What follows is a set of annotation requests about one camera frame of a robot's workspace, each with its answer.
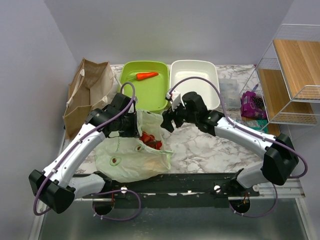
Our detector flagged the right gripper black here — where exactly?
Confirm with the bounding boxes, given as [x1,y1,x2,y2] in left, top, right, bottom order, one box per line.
[160,98,198,133]

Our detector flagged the red cherry tomato bunch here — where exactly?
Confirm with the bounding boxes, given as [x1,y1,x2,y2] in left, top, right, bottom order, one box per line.
[139,131,163,150]

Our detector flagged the green avocado print plastic bag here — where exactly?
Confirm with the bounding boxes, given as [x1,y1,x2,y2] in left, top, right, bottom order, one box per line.
[93,109,173,183]

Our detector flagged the yellow toy bell pepper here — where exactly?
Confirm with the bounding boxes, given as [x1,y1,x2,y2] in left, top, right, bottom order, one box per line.
[143,160,167,174]

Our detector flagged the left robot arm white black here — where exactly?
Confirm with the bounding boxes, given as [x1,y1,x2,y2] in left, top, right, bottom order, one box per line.
[28,92,138,216]

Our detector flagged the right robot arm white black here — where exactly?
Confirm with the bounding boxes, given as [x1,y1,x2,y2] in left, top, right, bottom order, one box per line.
[161,91,299,196]

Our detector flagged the brown jute tote bag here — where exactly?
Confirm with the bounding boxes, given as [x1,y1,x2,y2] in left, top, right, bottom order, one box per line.
[63,58,118,140]

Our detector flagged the green plastic tray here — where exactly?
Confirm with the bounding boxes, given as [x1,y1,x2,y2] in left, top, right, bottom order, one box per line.
[119,60,170,113]

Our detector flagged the white plastic tray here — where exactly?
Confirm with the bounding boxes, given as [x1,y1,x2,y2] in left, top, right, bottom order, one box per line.
[169,59,221,110]

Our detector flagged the orange toy carrot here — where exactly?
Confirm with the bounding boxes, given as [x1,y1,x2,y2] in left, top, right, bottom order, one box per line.
[127,72,159,81]

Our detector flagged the purple snack packet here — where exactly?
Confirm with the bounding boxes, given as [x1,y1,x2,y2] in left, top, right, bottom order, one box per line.
[240,91,267,120]

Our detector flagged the teal snack packet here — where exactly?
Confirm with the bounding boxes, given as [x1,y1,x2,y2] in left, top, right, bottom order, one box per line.
[235,119,268,134]

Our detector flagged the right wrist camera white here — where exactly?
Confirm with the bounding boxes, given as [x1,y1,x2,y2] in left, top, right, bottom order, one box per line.
[165,89,183,111]

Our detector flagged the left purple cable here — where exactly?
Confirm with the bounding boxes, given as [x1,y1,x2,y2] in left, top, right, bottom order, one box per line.
[33,82,138,217]

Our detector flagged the purple cable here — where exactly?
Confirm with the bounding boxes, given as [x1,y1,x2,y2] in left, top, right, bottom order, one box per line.
[33,82,138,217]
[166,76,309,218]

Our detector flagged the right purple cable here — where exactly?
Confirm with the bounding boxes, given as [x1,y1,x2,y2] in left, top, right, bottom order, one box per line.
[166,76,309,218]

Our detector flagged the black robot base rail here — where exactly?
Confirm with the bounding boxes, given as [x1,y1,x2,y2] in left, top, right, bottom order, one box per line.
[84,173,260,210]

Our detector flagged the white wire shelf rack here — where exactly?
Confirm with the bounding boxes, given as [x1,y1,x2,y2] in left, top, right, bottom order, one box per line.
[240,24,320,141]

